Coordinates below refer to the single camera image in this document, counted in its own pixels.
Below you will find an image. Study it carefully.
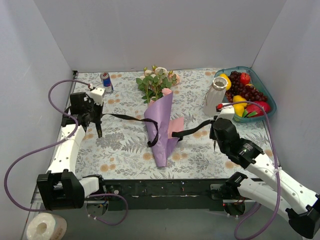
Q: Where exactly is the black printed ribbon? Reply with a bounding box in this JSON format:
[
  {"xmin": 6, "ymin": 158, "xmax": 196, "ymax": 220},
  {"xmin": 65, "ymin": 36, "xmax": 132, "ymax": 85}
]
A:
[{"xmin": 108, "ymin": 113, "xmax": 216, "ymax": 148}]

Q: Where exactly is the purple wrapping paper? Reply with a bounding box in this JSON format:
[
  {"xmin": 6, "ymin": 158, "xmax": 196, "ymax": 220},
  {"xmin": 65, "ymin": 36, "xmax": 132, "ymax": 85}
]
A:
[{"xmin": 144, "ymin": 90, "xmax": 179, "ymax": 168}]

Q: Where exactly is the pink rose flower bunch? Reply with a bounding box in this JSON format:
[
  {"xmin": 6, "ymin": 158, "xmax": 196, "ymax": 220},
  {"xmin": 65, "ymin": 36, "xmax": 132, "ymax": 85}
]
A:
[{"xmin": 135, "ymin": 65, "xmax": 181, "ymax": 104}]

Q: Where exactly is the pink wrapping paper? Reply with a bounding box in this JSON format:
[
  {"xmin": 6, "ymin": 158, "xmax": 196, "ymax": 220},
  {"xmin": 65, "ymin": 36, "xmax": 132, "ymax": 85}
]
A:
[{"xmin": 167, "ymin": 117, "xmax": 184, "ymax": 139}]

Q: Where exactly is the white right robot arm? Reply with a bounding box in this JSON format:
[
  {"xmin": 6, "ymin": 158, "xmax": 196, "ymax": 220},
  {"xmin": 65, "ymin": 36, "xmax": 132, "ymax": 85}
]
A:
[{"xmin": 210, "ymin": 118, "xmax": 320, "ymax": 239}]

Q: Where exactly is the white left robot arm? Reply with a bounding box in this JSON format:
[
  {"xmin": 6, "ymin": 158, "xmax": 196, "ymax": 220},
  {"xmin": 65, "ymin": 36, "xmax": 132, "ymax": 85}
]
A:
[{"xmin": 37, "ymin": 87, "xmax": 107, "ymax": 211}]

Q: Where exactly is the white ribbed ceramic vase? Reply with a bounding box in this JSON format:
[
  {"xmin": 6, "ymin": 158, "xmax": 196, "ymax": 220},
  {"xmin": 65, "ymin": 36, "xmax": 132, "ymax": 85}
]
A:
[{"xmin": 203, "ymin": 76, "xmax": 227, "ymax": 117}]

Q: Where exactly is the yellow lemon lower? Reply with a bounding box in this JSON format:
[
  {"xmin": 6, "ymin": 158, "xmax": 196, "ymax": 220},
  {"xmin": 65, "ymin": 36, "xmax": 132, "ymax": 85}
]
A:
[{"xmin": 233, "ymin": 103, "xmax": 246, "ymax": 117}]

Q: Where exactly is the yellow lemon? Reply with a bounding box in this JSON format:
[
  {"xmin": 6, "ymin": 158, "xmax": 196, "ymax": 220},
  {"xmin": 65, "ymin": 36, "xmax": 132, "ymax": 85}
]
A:
[
  {"xmin": 233, "ymin": 103, "xmax": 246, "ymax": 117},
  {"xmin": 232, "ymin": 95, "xmax": 248, "ymax": 108}
]

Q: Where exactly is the red bull drink can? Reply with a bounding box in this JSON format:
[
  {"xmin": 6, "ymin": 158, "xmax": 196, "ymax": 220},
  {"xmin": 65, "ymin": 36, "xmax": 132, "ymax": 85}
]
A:
[{"xmin": 100, "ymin": 72, "xmax": 114, "ymax": 94}]

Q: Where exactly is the yellow lemon upper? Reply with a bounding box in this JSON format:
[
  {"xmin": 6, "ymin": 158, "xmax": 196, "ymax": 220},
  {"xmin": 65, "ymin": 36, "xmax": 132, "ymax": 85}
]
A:
[{"xmin": 232, "ymin": 95, "xmax": 248, "ymax": 108}]

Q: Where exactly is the pink dragon fruit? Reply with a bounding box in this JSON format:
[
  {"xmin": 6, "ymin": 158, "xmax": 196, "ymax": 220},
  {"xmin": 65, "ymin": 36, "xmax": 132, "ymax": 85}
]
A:
[{"xmin": 242, "ymin": 101, "xmax": 271, "ymax": 118}]

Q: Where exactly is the yellow pepper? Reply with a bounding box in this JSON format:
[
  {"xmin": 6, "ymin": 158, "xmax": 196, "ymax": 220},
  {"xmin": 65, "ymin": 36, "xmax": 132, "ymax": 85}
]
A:
[{"xmin": 219, "ymin": 73, "xmax": 232, "ymax": 91}]

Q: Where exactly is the dark purple grape bunch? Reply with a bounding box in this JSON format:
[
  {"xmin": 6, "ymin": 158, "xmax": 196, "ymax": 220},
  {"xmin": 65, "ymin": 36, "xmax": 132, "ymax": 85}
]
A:
[{"xmin": 225, "ymin": 71, "xmax": 267, "ymax": 103}]

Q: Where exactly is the floral patterned table mat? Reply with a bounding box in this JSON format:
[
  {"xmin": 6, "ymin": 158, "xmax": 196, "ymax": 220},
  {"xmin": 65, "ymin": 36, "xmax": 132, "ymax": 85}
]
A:
[{"xmin": 49, "ymin": 69, "xmax": 280, "ymax": 181}]

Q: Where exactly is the red apple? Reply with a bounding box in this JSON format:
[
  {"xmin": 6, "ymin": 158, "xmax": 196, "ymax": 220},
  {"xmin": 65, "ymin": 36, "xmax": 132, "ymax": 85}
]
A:
[{"xmin": 239, "ymin": 72, "xmax": 251, "ymax": 85}]

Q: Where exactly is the teal plastic fruit tray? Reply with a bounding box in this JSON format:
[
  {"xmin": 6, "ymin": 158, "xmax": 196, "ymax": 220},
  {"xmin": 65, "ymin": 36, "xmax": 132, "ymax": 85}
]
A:
[{"xmin": 214, "ymin": 66, "xmax": 277, "ymax": 123}]

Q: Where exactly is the white toilet paper roll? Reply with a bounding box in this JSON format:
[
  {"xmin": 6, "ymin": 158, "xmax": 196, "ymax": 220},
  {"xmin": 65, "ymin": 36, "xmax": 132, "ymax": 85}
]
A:
[{"xmin": 26, "ymin": 212, "xmax": 67, "ymax": 240}]

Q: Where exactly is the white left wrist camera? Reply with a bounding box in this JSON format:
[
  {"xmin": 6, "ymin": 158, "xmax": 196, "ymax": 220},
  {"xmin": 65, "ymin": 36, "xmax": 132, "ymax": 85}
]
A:
[{"xmin": 88, "ymin": 84, "xmax": 105, "ymax": 106}]

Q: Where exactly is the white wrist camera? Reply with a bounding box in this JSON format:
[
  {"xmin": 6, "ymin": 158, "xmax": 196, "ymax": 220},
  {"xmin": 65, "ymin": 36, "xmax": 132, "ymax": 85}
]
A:
[
  {"xmin": 88, "ymin": 84, "xmax": 105, "ymax": 106},
  {"xmin": 214, "ymin": 103, "xmax": 235, "ymax": 121}
]

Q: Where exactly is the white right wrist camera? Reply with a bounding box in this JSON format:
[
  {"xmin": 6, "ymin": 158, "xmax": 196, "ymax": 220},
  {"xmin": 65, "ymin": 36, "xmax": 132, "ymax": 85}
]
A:
[{"xmin": 214, "ymin": 103, "xmax": 235, "ymax": 121}]

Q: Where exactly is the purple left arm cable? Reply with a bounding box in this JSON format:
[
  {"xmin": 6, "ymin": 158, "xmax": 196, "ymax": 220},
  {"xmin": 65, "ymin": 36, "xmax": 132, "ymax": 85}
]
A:
[{"xmin": 3, "ymin": 79, "xmax": 129, "ymax": 227}]

